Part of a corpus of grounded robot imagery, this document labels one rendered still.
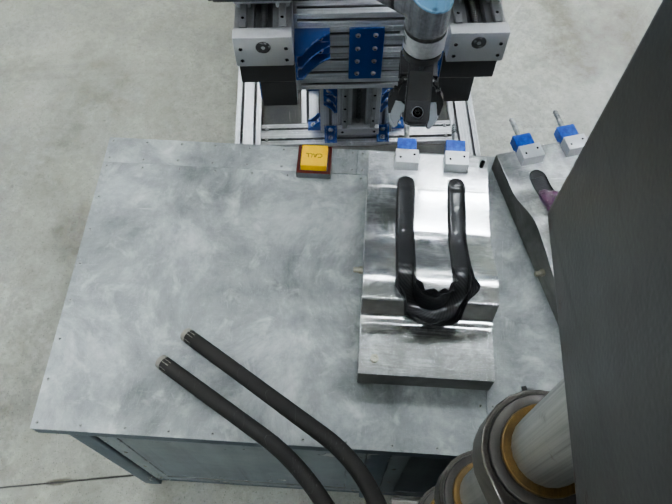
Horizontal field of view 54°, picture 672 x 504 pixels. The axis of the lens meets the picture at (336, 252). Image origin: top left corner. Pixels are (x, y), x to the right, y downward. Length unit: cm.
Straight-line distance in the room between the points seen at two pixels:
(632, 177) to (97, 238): 140
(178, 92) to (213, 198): 134
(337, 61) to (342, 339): 77
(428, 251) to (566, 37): 194
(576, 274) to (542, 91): 263
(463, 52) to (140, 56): 171
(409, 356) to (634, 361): 108
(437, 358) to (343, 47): 86
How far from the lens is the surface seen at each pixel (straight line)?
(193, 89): 285
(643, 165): 24
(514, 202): 152
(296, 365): 136
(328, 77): 185
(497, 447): 57
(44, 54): 317
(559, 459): 49
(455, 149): 150
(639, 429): 24
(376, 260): 131
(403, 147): 149
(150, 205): 157
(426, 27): 117
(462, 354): 132
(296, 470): 122
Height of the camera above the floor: 209
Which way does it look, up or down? 62 degrees down
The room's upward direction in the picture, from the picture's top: straight up
